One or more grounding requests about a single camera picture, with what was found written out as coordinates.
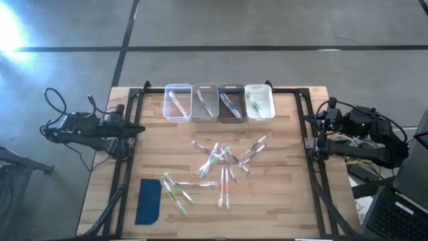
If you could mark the green toothbrush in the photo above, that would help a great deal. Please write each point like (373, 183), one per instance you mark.
(180, 189)
(174, 198)
(259, 110)
(214, 161)
(251, 100)

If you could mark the dark smoky plastic bin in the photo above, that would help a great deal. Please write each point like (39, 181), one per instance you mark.
(223, 118)

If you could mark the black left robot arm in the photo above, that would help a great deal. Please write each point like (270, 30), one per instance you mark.
(80, 129)

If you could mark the orange toothbrush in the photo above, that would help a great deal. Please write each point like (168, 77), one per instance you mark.
(180, 108)
(227, 189)
(221, 187)
(174, 98)

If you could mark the white plastic bin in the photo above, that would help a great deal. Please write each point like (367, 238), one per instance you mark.
(269, 100)

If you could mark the black open laptop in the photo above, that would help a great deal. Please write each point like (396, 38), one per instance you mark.
(394, 217)

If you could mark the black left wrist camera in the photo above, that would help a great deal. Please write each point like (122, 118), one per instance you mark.
(116, 115)

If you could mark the black floor stand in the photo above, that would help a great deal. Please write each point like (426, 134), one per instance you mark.
(20, 160)

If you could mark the blue toothbrush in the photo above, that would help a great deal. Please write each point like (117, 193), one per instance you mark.
(227, 103)
(235, 110)
(206, 170)

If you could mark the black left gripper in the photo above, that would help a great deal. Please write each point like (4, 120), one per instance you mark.
(112, 129)

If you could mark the white paper sheet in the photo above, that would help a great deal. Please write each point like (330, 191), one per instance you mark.
(362, 207)

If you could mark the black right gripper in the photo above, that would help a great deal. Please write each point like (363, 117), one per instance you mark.
(334, 120)

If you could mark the monitor with blue screen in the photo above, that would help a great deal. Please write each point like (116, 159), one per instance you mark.
(422, 140)

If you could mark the light grey plastic bin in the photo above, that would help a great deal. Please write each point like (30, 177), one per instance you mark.
(215, 100)

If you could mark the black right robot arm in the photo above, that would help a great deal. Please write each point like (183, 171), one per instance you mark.
(361, 152)

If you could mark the clear plastic bin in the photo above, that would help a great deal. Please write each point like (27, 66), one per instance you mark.
(167, 110)

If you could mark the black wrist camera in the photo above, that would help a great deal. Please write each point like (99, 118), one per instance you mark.
(116, 115)
(332, 104)

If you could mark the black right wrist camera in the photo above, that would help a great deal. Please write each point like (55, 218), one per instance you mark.
(332, 104)

